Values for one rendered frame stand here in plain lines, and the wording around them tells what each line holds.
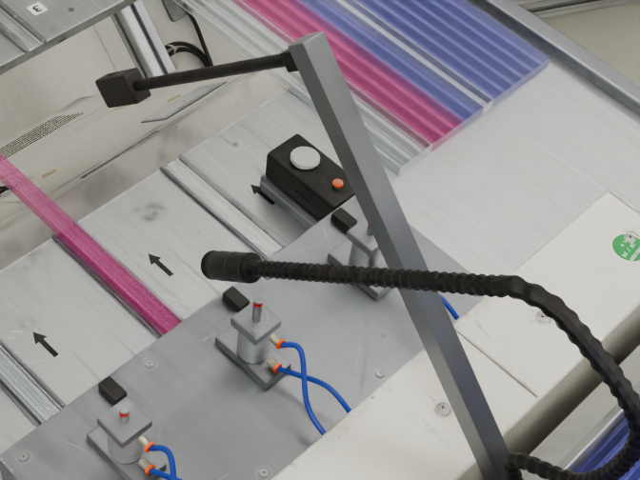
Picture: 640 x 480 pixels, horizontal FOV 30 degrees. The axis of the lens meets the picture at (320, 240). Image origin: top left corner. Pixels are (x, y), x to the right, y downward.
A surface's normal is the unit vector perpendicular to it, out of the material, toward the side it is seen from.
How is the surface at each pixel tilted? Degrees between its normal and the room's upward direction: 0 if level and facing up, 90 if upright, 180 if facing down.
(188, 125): 0
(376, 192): 0
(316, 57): 0
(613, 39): 90
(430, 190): 48
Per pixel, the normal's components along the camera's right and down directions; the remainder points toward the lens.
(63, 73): 0.59, 0.02
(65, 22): 0.10, -0.62
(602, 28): -0.70, 0.52
